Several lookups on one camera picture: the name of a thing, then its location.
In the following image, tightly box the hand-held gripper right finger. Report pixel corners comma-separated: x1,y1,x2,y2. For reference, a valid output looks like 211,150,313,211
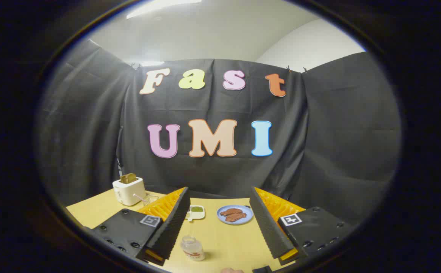
249,186,353,266

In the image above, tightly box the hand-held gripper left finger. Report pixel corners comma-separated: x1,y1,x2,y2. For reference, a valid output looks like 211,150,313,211
91,187,191,267

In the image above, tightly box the clear plastic juice bottle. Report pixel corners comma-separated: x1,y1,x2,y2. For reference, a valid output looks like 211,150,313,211
181,235,206,262

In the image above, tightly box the blue plate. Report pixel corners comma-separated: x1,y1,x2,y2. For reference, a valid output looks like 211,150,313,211
217,205,254,225

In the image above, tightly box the white divided bean tray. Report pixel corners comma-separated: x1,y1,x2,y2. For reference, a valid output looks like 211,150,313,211
186,205,206,222

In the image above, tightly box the wooden table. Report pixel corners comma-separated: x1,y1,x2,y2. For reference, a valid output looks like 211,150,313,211
66,188,308,273

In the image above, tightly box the white toaster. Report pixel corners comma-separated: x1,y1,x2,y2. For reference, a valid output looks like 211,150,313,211
113,176,147,206

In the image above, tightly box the small wire rack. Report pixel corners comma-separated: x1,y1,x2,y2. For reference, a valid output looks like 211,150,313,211
133,193,160,207

